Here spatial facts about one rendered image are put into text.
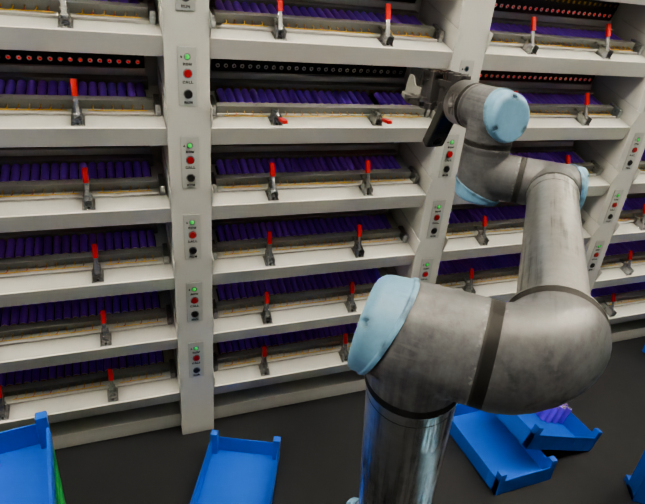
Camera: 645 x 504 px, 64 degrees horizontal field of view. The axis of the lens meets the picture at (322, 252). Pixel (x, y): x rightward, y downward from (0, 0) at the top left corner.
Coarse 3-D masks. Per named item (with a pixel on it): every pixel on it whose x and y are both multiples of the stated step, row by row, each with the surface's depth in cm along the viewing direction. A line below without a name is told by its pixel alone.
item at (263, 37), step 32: (224, 0) 121; (256, 0) 123; (288, 0) 127; (320, 0) 130; (352, 0) 132; (384, 0) 136; (224, 32) 113; (256, 32) 116; (288, 32) 119; (320, 32) 121; (352, 32) 124; (384, 32) 125; (416, 32) 131; (448, 32) 131; (352, 64) 124; (384, 64) 126; (416, 64) 129; (448, 64) 132
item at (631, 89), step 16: (624, 16) 161; (640, 16) 157; (608, 80) 169; (624, 80) 163; (640, 80) 158; (624, 96) 164; (640, 96) 159; (640, 112) 161; (640, 128) 164; (576, 144) 183; (592, 144) 176; (608, 144) 171; (624, 144) 165; (608, 160) 171; (624, 160) 168; (624, 176) 171; (608, 192) 172; (624, 192) 175; (592, 208) 179; (608, 224) 180; (592, 240) 181; (608, 240) 184; (592, 272) 189
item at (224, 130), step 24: (216, 72) 129; (240, 72) 131; (264, 72) 134; (216, 120) 121; (240, 120) 123; (264, 120) 125; (288, 120) 127; (312, 120) 129; (336, 120) 131; (360, 120) 133; (408, 120) 138; (216, 144) 121
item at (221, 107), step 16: (224, 112) 122; (240, 112) 124; (256, 112) 125; (288, 112) 128; (304, 112) 129; (320, 112) 130; (336, 112) 132; (352, 112) 133; (368, 112) 135; (384, 112) 136; (400, 112) 138; (416, 112) 140
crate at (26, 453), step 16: (0, 432) 96; (16, 432) 97; (32, 432) 99; (48, 432) 97; (0, 448) 97; (16, 448) 99; (32, 448) 99; (48, 448) 94; (0, 464) 96; (16, 464) 96; (32, 464) 96; (48, 464) 91; (0, 480) 93; (16, 480) 93; (32, 480) 93; (48, 480) 88; (0, 496) 90; (16, 496) 90; (32, 496) 91; (48, 496) 91
